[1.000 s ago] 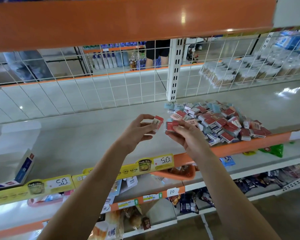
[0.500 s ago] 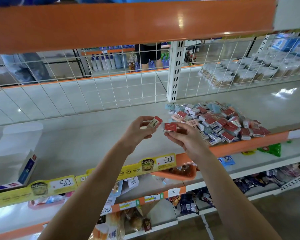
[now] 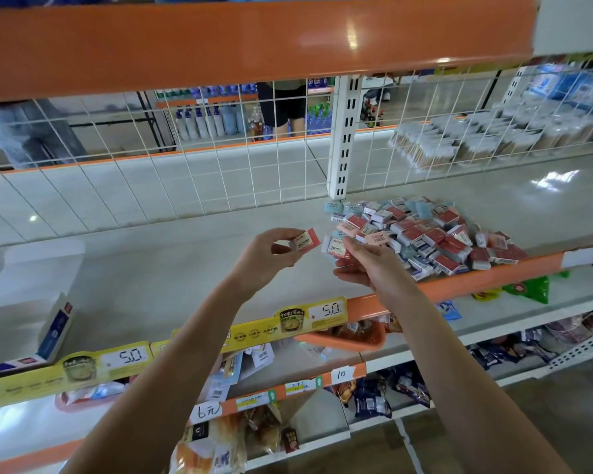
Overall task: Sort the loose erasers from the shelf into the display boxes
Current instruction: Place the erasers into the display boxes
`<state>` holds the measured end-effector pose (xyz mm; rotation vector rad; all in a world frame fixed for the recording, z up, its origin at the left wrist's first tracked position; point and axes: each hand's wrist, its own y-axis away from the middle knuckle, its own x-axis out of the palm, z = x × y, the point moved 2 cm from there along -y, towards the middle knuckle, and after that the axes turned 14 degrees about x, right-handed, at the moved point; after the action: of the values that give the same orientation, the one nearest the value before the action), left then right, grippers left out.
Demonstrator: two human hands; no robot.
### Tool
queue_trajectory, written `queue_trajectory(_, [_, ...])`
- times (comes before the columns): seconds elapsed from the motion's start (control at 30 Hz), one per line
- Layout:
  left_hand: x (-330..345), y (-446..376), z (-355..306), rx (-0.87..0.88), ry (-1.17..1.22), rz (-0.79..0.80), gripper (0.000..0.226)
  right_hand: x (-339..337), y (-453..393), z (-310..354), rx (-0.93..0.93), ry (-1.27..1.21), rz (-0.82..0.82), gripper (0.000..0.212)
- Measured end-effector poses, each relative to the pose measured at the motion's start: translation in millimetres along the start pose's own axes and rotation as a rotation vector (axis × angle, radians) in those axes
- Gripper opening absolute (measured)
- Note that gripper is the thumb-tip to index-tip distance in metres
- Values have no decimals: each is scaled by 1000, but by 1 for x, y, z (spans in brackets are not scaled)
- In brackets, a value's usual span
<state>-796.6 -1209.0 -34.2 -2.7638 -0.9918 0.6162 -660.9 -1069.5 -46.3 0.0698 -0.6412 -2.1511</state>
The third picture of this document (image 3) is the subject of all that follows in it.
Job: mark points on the person's right hand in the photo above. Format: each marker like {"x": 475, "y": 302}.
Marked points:
{"x": 376, "y": 271}

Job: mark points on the person's left hand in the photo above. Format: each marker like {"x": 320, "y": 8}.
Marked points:
{"x": 262, "y": 261}

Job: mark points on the red white small box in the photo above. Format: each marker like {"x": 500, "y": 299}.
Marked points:
{"x": 306, "y": 240}
{"x": 336, "y": 246}

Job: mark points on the pile of mixed erasers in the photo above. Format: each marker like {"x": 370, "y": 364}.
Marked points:
{"x": 435, "y": 237}

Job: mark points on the blue white eraser box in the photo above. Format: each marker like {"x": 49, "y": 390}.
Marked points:
{"x": 25, "y": 291}

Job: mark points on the person's left forearm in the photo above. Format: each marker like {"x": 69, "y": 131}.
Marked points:
{"x": 158, "y": 390}

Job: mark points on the person's right forearm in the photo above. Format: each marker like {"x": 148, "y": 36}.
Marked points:
{"x": 464, "y": 390}

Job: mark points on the white orange metal shelf unit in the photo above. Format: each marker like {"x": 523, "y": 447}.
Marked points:
{"x": 178, "y": 261}

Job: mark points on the orange plastic basket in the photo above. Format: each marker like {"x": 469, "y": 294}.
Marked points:
{"x": 346, "y": 338}

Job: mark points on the row of dark snack packets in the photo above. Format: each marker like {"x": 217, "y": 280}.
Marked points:
{"x": 376, "y": 395}

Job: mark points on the row of blue bottles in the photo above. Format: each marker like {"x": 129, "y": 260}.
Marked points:
{"x": 213, "y": 118}

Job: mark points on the green packet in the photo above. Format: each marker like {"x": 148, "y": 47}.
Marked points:
{"x": 529, "y": 288}

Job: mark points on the yellow price label strip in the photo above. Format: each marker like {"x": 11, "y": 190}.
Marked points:
{"x": 128, "y": 355}

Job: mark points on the orange snack packet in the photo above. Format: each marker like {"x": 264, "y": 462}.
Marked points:
{"x": 213, "y": 449}

